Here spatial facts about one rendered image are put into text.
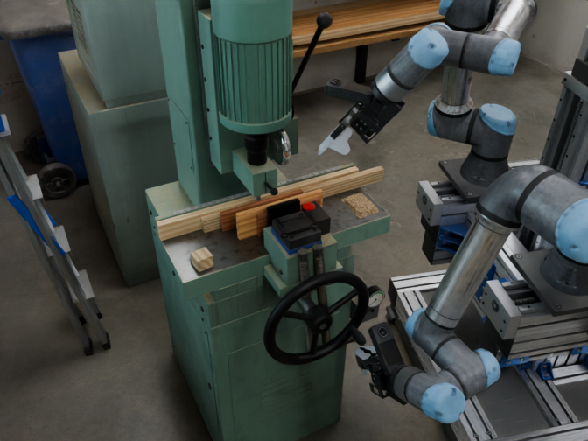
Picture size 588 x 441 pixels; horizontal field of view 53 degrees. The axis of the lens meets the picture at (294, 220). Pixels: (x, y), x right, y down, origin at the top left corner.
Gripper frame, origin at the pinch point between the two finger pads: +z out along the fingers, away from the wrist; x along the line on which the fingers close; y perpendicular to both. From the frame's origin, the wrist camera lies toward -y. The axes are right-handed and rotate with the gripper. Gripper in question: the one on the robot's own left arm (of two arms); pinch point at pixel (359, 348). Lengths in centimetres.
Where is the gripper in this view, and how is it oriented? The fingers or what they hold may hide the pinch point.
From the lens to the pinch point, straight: 150.6
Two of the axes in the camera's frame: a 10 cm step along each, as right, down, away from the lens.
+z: -4.0, -0.7, 9.1
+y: 2.3, 9.6, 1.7
